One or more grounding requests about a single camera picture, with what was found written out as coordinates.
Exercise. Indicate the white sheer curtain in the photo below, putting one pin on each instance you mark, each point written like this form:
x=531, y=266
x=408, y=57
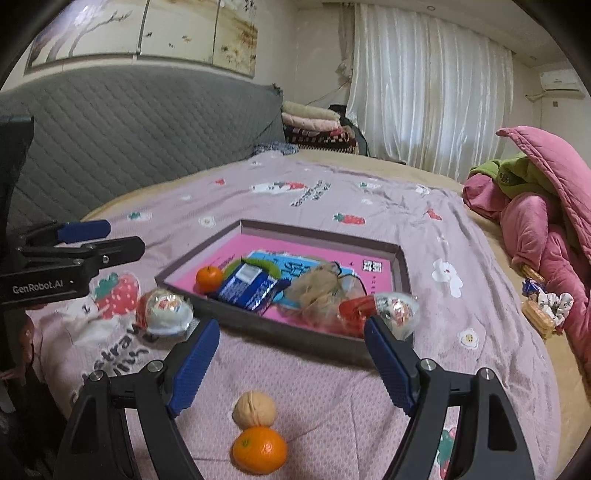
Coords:
x=429, y=92

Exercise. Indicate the folded checkered blanket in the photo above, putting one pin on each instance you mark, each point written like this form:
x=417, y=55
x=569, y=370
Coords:
x=318, y=141

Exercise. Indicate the white floral scrunchie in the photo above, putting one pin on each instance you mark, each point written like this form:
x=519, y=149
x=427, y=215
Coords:
x=556, y=307

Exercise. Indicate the blue candy wrapper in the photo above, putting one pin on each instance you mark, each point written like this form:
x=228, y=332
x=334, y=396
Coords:
x=533, y=287

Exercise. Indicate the floral wall mural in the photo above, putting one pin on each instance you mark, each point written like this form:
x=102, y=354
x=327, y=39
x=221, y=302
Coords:
x=184, y=27

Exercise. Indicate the folded cream blanket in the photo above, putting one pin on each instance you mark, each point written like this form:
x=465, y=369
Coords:
x=309, y=108

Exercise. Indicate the tan walnut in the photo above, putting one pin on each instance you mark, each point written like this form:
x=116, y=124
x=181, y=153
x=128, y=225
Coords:
x=254, y=408

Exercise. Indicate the dark cloth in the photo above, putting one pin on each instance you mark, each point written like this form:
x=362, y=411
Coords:
x=348, y=120

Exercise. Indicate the clear bag of walnuts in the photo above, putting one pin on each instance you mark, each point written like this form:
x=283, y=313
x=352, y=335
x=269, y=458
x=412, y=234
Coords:
x=318, y=288

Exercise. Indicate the yellow biscuit packet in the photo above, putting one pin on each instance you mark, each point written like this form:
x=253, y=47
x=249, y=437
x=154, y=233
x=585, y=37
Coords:
x=539, y=316

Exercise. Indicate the large orange tangerine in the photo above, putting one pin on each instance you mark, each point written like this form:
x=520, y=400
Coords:
x=258, y=450

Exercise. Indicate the folded pink blanket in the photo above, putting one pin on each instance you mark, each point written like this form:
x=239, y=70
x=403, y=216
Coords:
x=309, y=123

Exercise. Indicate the pink printed blanket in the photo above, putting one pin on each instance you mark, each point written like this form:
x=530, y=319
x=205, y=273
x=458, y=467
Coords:
x=485, y=378

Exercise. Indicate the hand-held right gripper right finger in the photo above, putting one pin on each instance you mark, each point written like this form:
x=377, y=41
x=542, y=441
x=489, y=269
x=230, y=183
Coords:
x=388, y=364

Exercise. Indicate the green fuzzy hair scrunchie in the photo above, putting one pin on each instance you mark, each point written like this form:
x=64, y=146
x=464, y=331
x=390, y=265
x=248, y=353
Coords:
x=265, y=267

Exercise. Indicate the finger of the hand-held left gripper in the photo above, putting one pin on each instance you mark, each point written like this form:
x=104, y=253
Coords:
x=85, y=230
x=120, y=251

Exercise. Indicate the small yellow snack packet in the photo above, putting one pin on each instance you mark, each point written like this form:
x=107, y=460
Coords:
x=533, y=271

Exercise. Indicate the small orange tangerine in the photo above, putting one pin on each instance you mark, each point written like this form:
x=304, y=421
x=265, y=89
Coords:
x=209, y=279

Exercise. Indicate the pink quilt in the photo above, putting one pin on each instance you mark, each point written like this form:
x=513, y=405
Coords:
x=531, y=221

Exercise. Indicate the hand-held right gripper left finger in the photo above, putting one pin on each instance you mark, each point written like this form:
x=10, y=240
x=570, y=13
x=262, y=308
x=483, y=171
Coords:
x=194, y=364

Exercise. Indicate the green blanket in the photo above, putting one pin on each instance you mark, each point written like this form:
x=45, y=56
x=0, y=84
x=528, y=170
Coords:
x=521, y=177

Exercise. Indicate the red white snack packet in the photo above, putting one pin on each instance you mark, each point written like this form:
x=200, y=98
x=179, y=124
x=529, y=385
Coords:
x=166, y=309
x=392, y=309

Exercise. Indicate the pink book with blue label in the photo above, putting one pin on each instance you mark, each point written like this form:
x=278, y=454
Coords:
x=318, y=251

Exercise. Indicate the blue patterned cloth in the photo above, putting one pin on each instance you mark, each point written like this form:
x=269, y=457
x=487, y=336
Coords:
x=274, y=148

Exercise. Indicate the grey cardboard box tray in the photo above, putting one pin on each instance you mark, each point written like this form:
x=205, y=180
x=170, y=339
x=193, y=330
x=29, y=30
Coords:
x=277, y=330

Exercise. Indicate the blue snack packet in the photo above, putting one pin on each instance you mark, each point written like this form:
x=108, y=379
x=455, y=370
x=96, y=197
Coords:
x=244, y=286

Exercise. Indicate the grey quilted headboard cover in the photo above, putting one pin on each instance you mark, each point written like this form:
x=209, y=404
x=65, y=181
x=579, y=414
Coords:
x=138, y=129

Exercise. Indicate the white air conditioner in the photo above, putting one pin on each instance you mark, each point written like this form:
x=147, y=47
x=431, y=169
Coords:
x=558, y=81

